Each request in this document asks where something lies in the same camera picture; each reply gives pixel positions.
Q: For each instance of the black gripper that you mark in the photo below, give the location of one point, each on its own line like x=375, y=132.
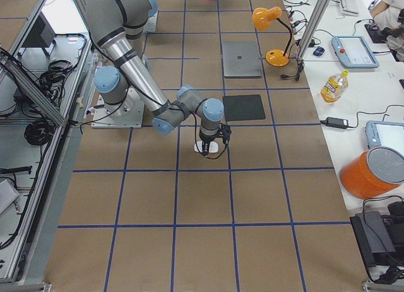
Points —
x=206, y=138

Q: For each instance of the white computer mouse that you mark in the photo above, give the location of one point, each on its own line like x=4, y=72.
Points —
x=213, y=147

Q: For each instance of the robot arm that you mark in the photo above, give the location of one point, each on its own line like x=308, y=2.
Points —
x=116, y=26

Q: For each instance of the black mousepad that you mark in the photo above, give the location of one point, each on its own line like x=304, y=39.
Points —
x=243, y=107

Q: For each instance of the silver laptop notebook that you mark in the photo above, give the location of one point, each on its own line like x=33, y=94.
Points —
x=241, y=59

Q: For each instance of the black power adapter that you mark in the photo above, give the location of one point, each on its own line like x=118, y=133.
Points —
x=335, y=122

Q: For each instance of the yellow drink bottle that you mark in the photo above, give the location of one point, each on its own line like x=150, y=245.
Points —
x=335, y=86

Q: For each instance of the small blue device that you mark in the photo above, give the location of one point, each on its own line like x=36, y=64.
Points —
x=319, y=51

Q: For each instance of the blue teach pendant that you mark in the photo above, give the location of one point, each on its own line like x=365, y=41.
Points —
x=387, y=134
x=353, y=52

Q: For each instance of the orange cylindrical container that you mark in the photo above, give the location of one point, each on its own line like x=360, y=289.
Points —
x=375, y=172

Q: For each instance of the black equipment box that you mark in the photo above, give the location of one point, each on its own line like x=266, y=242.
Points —
x=372, y=237

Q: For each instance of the white keyboard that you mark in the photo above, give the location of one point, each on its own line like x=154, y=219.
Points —
x=349, y=7

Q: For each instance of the seated person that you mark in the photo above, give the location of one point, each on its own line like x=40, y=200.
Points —
x=385, y=14

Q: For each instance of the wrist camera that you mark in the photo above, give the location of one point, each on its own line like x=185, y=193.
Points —
x=224, y=133

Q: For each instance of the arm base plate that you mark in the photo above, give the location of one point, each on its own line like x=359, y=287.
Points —
x=151, y=24
x=127, y=114

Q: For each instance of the aluminium frame post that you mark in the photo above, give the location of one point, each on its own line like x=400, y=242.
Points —
x=314, y=20

